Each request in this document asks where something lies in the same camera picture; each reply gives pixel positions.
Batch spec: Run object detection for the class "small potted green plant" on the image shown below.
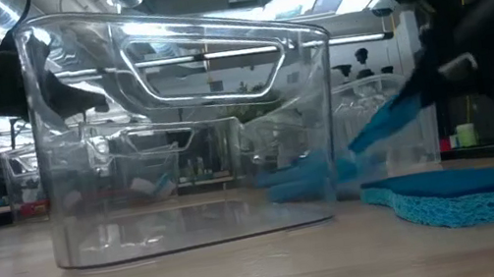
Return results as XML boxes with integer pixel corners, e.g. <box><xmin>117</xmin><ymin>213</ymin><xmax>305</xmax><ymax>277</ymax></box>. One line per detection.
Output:
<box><xmin>213</xmin><ymin>75</ymin><xmax>293</xmax><ymax>129</ymax></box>

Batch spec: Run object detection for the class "small red object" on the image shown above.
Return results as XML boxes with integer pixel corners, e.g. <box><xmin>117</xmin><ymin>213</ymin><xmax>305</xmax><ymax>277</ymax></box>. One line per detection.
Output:
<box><xmin>437</xmin><ymin>137</ymin><xmax>454</xmax><ymax>154</ymax></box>

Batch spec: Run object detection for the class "horizontal metal crossbar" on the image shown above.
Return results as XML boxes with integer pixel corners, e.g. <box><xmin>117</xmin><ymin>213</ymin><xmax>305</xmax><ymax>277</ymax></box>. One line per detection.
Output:
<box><xmin>52</xmin><ymin>18</ymin><xmax>395</xmax><ymax>93</ymax></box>

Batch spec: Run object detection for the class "pale green cup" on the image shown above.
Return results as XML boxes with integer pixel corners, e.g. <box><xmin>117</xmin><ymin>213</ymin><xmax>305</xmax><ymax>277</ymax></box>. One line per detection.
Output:
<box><xmin>454</xmin><ymin>121</ymin><xmax>480</xmax><ymax>150</ymax></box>

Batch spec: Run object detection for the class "clear soap pump bottle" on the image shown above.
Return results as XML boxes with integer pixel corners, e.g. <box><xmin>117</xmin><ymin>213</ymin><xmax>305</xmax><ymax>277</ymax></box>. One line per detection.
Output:
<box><xmin>377</xmin><ymin>60</ymin><xmax>431</xmax><ymax>169</ymax></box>
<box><xmin>327</xmin><ymin>60</ymin><xmax>377</xmax><ymax>177</ymax></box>

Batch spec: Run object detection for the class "small clear dropper bottle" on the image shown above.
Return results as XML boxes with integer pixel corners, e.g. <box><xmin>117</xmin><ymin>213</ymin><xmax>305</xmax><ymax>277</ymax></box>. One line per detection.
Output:
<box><xmin>348</xmin><ymin>44</ymin><xmax>397</xmax><ymax>173</ymax></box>

